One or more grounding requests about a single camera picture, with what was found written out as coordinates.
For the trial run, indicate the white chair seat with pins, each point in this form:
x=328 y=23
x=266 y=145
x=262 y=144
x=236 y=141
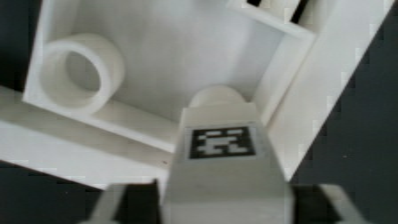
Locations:
x=131 y=53

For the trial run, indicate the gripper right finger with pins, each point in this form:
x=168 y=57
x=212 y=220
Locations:
x=344 y=205

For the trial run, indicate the white chair leg block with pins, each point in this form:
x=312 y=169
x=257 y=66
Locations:
x=227 y=185

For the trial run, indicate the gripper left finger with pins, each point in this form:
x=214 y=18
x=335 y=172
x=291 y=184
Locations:
x=108 y=206

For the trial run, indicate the white L-shaped fence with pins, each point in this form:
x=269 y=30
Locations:
x=70 y=149

